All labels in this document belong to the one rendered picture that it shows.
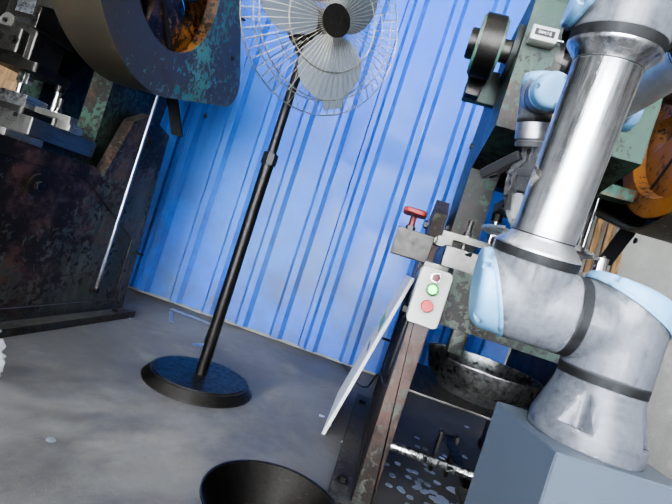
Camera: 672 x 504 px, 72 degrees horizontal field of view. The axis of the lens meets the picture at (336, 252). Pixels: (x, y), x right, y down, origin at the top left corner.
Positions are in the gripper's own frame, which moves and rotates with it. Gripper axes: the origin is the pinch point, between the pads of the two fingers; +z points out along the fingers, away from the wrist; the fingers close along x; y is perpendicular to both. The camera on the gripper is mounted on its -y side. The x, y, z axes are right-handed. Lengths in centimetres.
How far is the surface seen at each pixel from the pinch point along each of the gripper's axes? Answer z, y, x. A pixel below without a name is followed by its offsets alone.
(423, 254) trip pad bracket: 8.7, -12.0, -17.9
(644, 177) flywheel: -12, 2, 72
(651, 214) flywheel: -2, 13, 52
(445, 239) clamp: 8.6, -23.4, 4.2
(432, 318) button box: 20.9, -1.5, -24.7
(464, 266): 13.2, -10.8, -2.4
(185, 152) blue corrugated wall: -10, -208, -8
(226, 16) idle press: -67, -128, -19
